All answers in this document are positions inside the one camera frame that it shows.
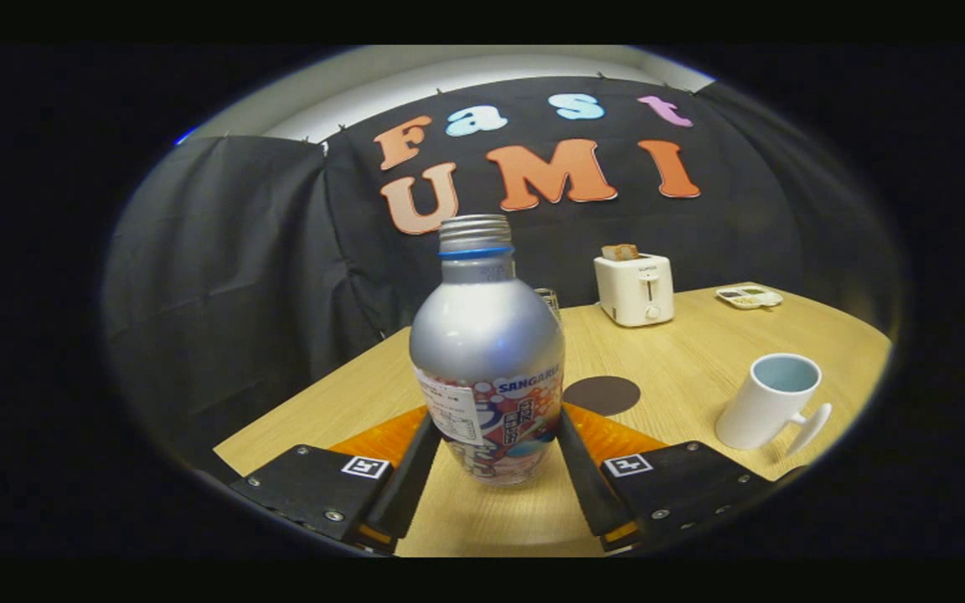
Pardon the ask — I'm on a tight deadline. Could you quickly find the dark brown round coaster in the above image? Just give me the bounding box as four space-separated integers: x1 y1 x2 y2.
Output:
562 375 642 417

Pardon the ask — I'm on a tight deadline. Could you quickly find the silver bottle with printed label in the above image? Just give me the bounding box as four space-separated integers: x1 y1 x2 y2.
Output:
409 214 567 487

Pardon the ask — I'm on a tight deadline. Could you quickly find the white cup with blue inside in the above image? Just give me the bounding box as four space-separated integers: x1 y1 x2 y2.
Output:
715 353 833 457

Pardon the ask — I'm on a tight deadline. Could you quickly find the white toaster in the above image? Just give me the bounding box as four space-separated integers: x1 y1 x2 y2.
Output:
593 253 675 327

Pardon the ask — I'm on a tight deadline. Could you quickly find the white divided snack tray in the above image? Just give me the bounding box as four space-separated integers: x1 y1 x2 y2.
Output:
715 285 784 310

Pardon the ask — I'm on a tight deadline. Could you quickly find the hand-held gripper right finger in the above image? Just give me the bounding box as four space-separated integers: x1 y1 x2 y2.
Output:
556 402 793 554

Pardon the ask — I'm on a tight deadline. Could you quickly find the wooden table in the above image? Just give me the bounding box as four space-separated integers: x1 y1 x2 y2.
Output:
213 282 894 558

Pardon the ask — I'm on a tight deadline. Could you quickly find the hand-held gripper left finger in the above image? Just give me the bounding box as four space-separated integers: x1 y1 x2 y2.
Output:
230 405 443 555

